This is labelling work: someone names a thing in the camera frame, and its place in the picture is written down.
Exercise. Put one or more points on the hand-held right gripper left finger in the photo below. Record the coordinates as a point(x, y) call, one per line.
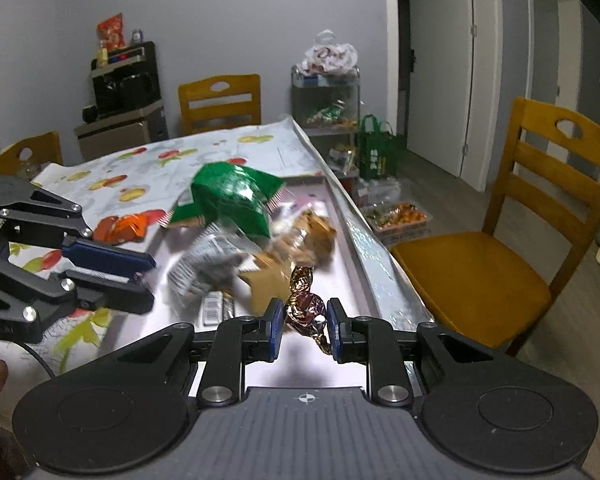
point(276, 330)

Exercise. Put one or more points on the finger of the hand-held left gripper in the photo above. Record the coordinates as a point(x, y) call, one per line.
point(110, 258)
point(115, 296)

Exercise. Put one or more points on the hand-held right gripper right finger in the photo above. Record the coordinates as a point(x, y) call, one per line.
point(334, 330)

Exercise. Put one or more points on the brown gold foil candy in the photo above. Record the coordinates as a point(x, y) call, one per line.
point(307, 315)
point(302, 280)

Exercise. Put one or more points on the beige brown snack packet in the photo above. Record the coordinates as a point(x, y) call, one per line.
point(265, 285)

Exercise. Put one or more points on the white cardboard box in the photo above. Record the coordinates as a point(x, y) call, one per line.
point(350, 270)

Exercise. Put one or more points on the clear printed snack packet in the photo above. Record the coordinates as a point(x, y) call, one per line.
point(202, 265)

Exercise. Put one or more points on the green snack packet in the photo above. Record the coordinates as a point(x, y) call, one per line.
point(230, 195)

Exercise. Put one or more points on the brown cookie packet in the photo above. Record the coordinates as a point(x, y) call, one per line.
point(310, 235)

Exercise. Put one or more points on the grey cabinet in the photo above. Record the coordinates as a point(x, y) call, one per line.
point(122, 132)

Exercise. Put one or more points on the box of oranges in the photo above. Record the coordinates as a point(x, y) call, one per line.
point(397, 220)

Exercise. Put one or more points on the wooden chair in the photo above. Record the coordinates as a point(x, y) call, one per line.
point(27, 155)
point(480, 275)
point(220, 105)

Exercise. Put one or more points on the green shopping bag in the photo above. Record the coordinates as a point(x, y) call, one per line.
point(376, 150)

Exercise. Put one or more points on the red snack bag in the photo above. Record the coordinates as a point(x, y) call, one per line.
point(111, 32)

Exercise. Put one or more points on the white plastic bag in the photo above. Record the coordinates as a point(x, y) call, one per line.
point(330, 55)

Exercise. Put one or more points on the white door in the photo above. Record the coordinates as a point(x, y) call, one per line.
point(445, 70)

